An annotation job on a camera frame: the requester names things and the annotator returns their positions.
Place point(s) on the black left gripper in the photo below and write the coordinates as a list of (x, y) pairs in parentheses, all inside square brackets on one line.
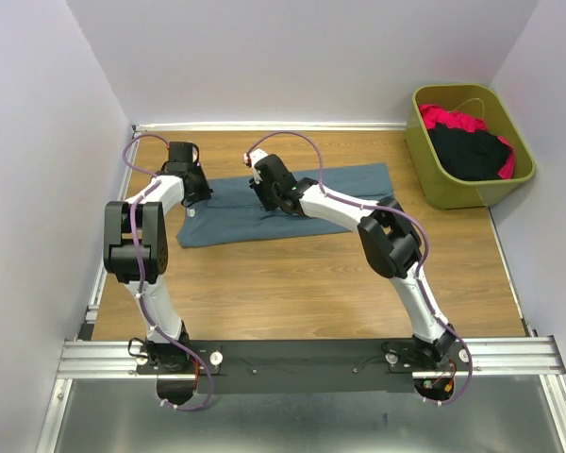
[(198, 190)]

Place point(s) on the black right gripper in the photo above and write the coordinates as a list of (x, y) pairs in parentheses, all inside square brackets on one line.
[(262, 190)]

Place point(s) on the blue-grey t shirt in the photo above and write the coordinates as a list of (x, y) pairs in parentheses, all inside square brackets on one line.
[(234, 214)]

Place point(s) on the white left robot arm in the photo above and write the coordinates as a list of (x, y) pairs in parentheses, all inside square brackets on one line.
[(136, 252)]

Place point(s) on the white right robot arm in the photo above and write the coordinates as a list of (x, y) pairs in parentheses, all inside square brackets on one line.
[(390, 242)]

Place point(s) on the red t shirt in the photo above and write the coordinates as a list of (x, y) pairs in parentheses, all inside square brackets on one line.
[(433, 115)]

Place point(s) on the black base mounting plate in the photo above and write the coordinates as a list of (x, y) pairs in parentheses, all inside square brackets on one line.
[(209, 368)]

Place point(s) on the olive green plastic bin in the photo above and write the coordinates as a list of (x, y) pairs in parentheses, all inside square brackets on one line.
[(441, 190)]

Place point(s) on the black t shirt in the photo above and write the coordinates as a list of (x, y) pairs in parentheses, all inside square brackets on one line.
[(472, 156)]

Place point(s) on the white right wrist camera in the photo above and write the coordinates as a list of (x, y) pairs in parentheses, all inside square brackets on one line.
[(251, 158)]

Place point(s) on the aluminium frame rail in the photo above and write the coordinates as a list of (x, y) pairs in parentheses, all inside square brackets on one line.
[(520, 356)]

